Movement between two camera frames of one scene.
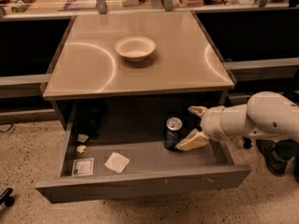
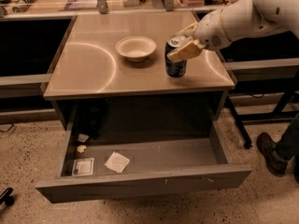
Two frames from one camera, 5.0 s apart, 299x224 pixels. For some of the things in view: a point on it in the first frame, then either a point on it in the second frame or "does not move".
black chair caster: x=6 y=198 does not move
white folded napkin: x=117 y=162 does not move
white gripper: x=211 y=122 -> x=209 y=30
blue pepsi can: x=173 y=132 -> x=175 y=68
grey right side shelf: x=263 y=69 does not move
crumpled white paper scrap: x=80 y=148 does not move
